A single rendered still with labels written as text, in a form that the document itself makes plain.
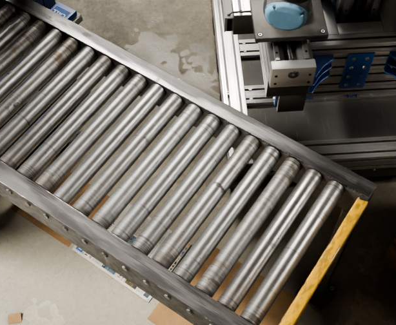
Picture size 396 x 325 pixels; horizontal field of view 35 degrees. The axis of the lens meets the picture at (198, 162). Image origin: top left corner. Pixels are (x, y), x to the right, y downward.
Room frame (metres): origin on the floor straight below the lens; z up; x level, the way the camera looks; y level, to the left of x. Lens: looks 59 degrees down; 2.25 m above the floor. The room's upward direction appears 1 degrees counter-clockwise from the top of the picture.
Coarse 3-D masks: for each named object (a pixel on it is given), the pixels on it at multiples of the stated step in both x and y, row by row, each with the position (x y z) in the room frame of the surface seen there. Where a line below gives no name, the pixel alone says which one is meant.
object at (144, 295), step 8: (128, 208) 1.16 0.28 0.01; (120, 216) 1.12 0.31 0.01; (112, 224) 1.09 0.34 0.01; (144, 224) 1.09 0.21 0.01; (136, 232) 1.05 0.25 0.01; (168, 232) 1.05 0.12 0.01; (160, 240) 1.02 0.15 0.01; (72, 248) 0.99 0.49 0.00; (80, 248) 0.99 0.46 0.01; (184, 248) 0.98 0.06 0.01; (88, 256) 0.96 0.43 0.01; (152, 256) 0.95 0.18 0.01; (96, 264) 0.92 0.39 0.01; (176, 264) 0.92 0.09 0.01; (112, 272) 0.89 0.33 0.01; (120, 280) 0.86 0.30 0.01; (128, 288) 0.83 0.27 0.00; (136, 288) 0.82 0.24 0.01; (144, 296) 0.79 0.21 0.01
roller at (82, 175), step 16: (144, 96) 1.11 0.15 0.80; (160, 96) 1.12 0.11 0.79; (128, 112) 1.06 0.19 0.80; (144, 112) 1.06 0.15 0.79; (112, 128) 1.01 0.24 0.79; (128, 128) 1.00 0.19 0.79; (112, 144) 0.95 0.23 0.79; (96, 160) 0.90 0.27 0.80; (80, 176) 0.85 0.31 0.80; (64, 192) 0.80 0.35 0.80
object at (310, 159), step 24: (0, 0) 1.52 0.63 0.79; (24, 0) 1.50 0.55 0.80; (48, 24) 1.40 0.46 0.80; (72, 24) 1.40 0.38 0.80; (96, 48) 1.29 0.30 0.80; (120, 48) 1.29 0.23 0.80; (144, 72) 1.20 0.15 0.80; (192, 96) 1.11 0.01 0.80; (240, 120) 1.02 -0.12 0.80; (264, 144) 0.95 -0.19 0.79; (288, 144) 0.94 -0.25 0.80; (312, 168) 0.86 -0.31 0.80; (336, 168) 0.86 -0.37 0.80; (360, 192) 0.78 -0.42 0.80
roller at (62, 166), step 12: (132, 84) 1.15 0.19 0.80; (144, 84) 1.17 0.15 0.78; (120, 96) 1.11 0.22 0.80; (132, 96) 1.12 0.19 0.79; (108, 108) 1.07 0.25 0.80; (120, 108) 1.08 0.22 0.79; (96, 120) 1.03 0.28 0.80; (108, 120) 1.04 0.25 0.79; (84, 132) 0.99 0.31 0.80; (96, 132) 0.99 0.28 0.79; (72, 144) 0.95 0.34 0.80; (84, 144) 0.95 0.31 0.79; (60, 156) 0.91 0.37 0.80; (72, 156) 0.91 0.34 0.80; (48, 168) 0.88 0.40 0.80; (60, 168) 0.88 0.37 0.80; (36, 180) 0.85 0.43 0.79; (48, 180) 0.84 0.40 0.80; (60, 180) 0.85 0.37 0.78
